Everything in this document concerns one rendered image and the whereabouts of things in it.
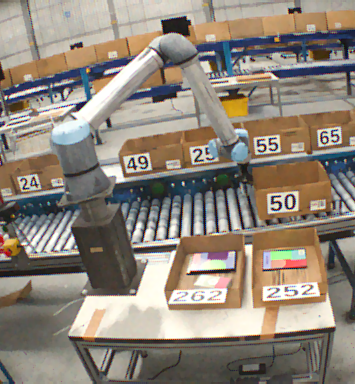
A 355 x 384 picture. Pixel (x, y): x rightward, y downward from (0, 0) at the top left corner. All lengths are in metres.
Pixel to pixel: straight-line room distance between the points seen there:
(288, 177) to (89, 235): 1.18
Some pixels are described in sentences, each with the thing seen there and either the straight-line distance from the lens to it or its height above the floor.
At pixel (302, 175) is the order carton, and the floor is 0.84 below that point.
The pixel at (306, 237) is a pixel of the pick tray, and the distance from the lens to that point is 1.75.
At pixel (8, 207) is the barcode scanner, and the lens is 2.01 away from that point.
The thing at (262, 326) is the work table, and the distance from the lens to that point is 1.40.
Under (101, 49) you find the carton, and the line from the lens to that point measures 6.97.
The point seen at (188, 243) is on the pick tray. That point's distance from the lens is 1.78.
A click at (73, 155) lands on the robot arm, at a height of 1.36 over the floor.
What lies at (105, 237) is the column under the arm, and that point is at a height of 1.02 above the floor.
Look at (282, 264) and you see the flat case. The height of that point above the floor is 0.77.
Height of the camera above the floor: 1.75
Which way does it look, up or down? 24 degrees down
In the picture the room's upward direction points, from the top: 11 degrees counter-clockwise
